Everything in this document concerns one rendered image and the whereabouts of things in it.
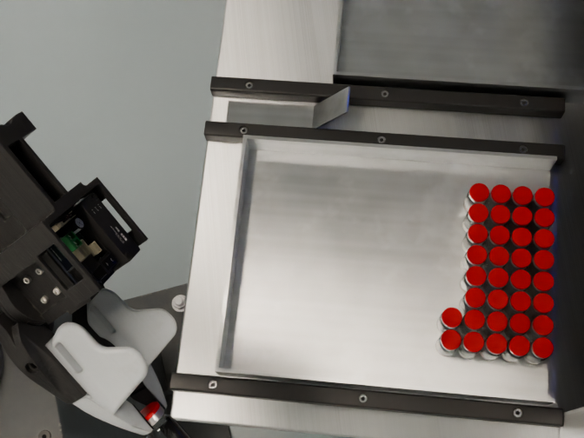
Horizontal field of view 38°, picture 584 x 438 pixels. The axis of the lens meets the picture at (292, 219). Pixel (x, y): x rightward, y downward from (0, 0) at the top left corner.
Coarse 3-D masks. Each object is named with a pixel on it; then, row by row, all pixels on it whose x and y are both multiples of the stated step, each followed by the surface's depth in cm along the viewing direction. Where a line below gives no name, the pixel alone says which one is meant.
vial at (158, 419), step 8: (160, 408) 57; (152, 416) 56; (160, 416) 57; (168, 416) 57; (152, 424) 56; (160, 424) 57; (168, 424) 57; (176, 424) 57; (152, 432) 56; (160, 432) 56; (168, 432) 57; (176, 432) 57; (184, 432) 58
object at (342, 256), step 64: (256, 192) 95; (320, 192) 95; (384, 192) 95; (448, 192) 94; (512, 192) 94; (256, 256) 93; (320, 256) 93; (384, 256) 92; (448, 256) 92; (256, 320) 91; (320, 320) 91; (384, 320) 90; (320, 384) 89; (384, 384) 85; (448, 384) 88; (512, 384) 88
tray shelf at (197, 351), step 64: (256, 0) 103; (320, 0) 102; (256, 64) 100; (320, 64) 100; (320, 128) 98; (384, 128) 97; (448, 128) 97; (512, 128) 96; (576, 128) 96; (576, 192) 94; (192, 256) 94; (576, 256) 92; (192, 320) 92; (576, 320) 90; (576, 384) 88
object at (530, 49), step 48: (384, 0) 102; (432, 0) 101; (480, 0) 101; (528, 0) 101; (576, 0) 100; (336, 48) 96; (384, 48) 100; (432, 48) 99; (480, 48) 99; (528, 48) 99; (576, 48) 98; (576, 96) 95
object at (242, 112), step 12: (336, 96) 94; (348, 96) 92; (228, 108) 99; (240, 108) 99; (252, 108) 99; (264, 108) 98; (276, 108) 98; (288, 108) 98; (300, 108) 98; (312, 108) 98; (324, 108) 96; (336, 108) 94; (228, 120) 98; (240, 120) 98; (252, 120) 98; (264, 120) 98; (276, 120) 98; (288, 120) 98; (300, 120) 98; (312, 120) 98; (324, 120) 95
